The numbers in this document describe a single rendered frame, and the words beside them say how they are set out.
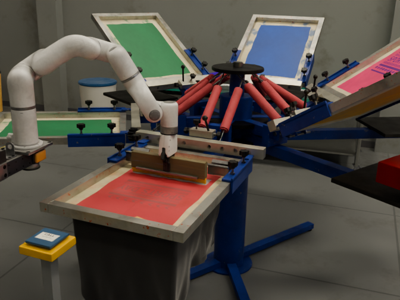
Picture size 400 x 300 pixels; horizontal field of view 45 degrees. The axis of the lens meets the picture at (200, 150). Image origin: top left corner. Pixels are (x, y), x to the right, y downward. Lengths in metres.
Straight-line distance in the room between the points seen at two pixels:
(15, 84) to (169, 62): 1.85
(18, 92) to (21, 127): 0.14
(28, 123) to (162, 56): 1.83
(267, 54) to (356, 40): 2.24
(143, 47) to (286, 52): 1.08
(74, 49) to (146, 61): 1.67
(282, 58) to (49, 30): 4.02
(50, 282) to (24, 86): 0.74
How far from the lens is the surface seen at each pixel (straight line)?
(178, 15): 6.32
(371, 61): 3.50
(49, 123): 3.10
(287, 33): 4.03
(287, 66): 3.70
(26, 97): 2.00
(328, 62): 5.96
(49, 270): 1.73
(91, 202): 1.96
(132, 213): 1.85
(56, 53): 1.96
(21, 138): 2.04
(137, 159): 2.20
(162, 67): 3.57
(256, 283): 3.21
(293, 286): 3.22
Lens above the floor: 1.76
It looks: 18 degrees down
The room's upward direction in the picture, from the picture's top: 1 degrees clockwise
